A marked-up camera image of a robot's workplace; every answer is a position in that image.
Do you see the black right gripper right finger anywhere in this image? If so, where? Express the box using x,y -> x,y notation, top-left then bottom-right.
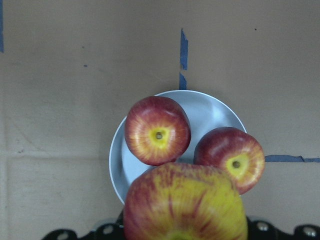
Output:
247,217 -> 320,240

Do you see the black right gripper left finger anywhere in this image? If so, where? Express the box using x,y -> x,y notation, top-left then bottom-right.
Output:
41,216 -> 125,240

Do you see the yellow red striped apple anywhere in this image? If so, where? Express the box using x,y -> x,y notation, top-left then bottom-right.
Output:
123,162 -> 249,240

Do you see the red apple plate front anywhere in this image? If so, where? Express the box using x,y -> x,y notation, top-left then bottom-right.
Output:
193,126 -> 266,195

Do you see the red apple plate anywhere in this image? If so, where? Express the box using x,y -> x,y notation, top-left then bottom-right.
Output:
124,96 -> 191,166
193,126 -> 266,195

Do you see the red apple plate rear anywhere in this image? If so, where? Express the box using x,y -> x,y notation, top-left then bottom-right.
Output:
124,96 -> 191,166

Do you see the light blue plate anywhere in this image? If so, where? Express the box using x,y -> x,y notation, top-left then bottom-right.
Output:
109,90 -> 247,203

